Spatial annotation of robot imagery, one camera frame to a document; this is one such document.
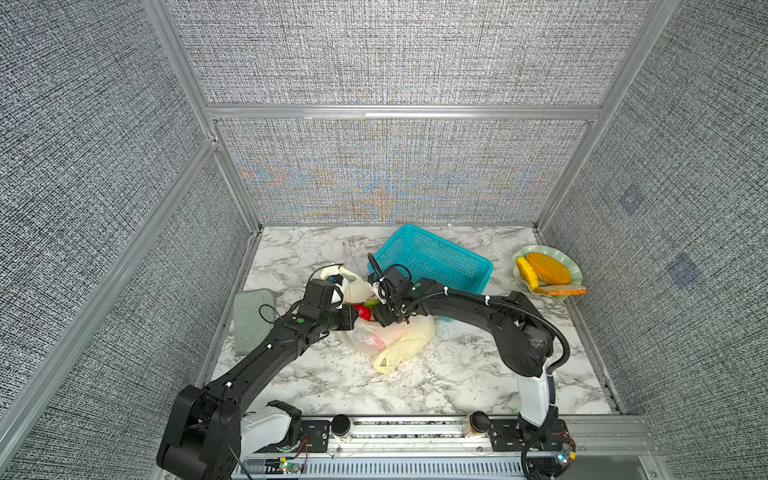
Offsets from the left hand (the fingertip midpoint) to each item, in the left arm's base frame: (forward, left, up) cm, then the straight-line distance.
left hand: (362, 311), depth 84 cm
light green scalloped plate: (+14, -71, -7) cm, 73 cm away
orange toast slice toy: (+5, -60, -2) cm, 60 cm away
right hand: (+5, -5, -5) cm, 9 cm away
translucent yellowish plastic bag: (-9, -8, -4) cm, 13 cm away
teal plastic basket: (+27, -22, -10) cm, 37 cm away
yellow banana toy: (+15, -54, -5) cm, 56 cm away
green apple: (+5, -3, -5) cm, 8 cm away
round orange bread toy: (+15, -62, -5) cm, 64 cm away
